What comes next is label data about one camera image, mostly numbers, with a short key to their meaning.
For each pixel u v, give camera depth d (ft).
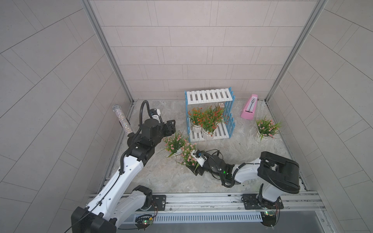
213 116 2.78
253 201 2.34
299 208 2.29
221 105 3.67
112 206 1.26
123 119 2.53
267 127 2.76
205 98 2.71
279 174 1.44
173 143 2.53
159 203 2.33
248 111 3.35
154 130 1.77
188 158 2.30
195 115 2.90
